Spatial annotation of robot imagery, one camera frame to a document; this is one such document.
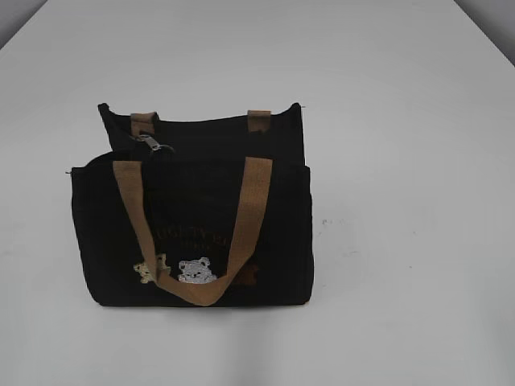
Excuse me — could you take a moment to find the black canvas tote bag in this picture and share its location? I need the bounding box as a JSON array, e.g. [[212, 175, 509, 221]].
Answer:
[[71, 104, 314, 307]]

